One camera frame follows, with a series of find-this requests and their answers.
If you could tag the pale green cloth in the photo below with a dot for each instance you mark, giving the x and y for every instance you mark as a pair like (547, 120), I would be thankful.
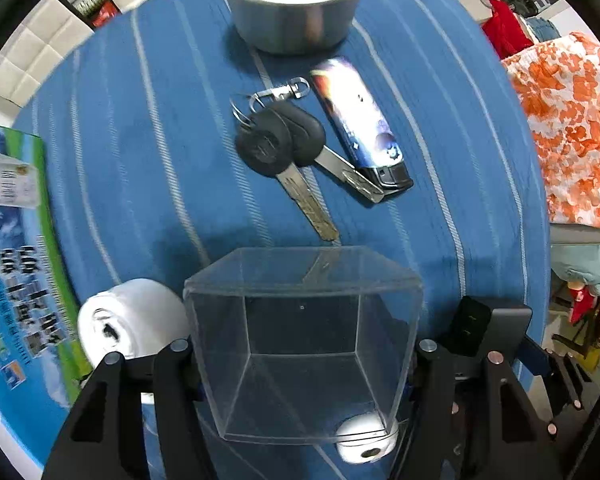
(585, 265)

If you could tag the white earbud case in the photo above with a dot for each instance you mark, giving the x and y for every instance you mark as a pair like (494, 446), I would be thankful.
(365, 440)

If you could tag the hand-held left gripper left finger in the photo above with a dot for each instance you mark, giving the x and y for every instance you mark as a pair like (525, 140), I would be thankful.
(175, 375)

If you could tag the clear plastic box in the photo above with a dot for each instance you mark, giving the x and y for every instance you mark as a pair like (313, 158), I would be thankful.
(300, 310)

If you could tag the metal strainer cup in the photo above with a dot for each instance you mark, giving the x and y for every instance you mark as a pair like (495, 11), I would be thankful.
(290, 15)

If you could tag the black key fob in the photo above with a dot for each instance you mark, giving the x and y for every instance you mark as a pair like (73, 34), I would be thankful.
(467, 325)

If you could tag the white round jar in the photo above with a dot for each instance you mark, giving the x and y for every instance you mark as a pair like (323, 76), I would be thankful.
(140, 310)

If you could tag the blue printed lighter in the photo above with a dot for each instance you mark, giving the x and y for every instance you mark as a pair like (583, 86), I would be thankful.
(352, 120)

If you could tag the red cloth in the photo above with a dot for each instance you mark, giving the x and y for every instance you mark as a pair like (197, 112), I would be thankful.
(505, 30)

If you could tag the blue cardboard box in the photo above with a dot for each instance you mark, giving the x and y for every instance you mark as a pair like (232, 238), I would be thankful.
(20, 285)

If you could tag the orange floral cloth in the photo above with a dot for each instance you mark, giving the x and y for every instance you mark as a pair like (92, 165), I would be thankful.
(570, 120)

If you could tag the blue jeans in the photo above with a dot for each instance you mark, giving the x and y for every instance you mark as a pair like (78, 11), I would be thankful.
(542, 29)

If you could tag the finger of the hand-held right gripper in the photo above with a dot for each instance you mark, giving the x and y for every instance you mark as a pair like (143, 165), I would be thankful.
(570, 385)

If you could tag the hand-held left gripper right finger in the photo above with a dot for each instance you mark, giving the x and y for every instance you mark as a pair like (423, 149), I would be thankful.
(430, 375)

